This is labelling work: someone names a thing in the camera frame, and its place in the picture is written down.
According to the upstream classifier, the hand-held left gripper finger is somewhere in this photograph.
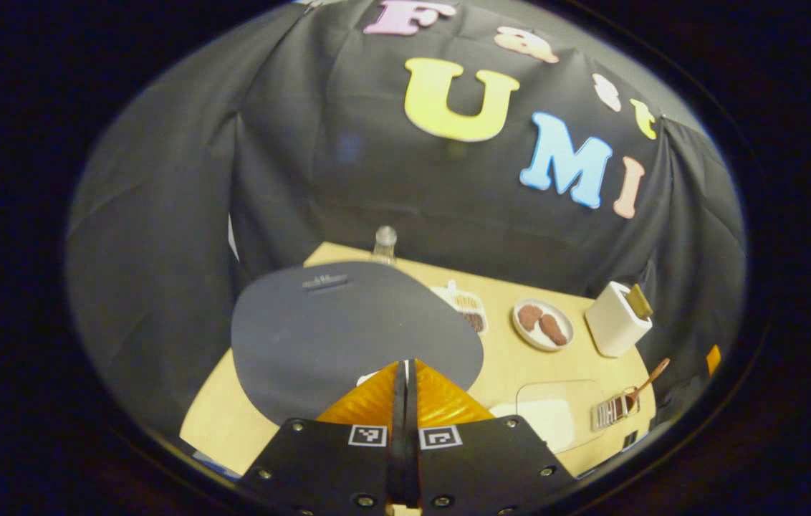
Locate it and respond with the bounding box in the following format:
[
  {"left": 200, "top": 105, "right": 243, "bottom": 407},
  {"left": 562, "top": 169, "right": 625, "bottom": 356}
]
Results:
[
  {"left": 241, "top": 360, "right": 406, "bottom": 516},
  {"left": 405, "top": 358, "right": 578, "bottom": 516}
]

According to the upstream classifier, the brown wooden spoon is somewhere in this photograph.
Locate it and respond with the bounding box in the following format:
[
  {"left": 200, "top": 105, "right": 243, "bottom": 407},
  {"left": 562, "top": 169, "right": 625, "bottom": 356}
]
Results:
[{"left": 624, "top": 358, "right": 671, "bottom": 413}]

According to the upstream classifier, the dark grey rice cooker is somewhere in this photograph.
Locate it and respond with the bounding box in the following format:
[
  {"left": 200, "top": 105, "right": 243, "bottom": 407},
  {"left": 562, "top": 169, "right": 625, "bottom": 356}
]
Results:
[{"left": 231, "top": 261, "right": 485, "bottom": 427}]

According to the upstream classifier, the clear container of white rice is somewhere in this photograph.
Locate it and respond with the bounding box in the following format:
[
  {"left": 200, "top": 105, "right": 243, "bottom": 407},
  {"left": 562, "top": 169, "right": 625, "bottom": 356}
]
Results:
[{"left": 488, "top": 380, "right": 610, "bottom": 454}]

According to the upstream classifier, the brown toast slice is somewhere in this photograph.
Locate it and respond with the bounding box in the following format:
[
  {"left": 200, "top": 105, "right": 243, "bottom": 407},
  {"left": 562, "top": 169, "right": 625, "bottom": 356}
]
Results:
[{"left": 625, "top": 284, "right": 653, "bottom": 320}]

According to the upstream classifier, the white toaster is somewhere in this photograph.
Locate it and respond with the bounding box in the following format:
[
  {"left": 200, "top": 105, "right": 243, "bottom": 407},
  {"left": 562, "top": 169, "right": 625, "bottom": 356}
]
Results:
[{"left": 585, "top": 281, "right": 653, "bottom": 358}]

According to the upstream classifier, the white divided bean dish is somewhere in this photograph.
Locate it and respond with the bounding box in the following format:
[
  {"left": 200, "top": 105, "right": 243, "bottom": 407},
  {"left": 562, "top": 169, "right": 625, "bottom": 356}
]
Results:
[{"left": 431, "top": 279, "right": 489, "bottom": 336}]

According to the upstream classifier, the white round plate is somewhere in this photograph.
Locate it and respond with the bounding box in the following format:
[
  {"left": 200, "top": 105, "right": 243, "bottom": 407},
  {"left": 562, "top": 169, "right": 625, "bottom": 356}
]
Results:
[{"left": 512, "top": 298, "right": 575, "bottom": 352}]

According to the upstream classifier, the small clear glass bottle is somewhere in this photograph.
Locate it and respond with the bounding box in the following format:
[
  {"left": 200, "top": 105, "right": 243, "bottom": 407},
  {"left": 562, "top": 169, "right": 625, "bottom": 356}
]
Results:
[{"left": 374, "top": 226, "right": 398, "bottom": 264}]

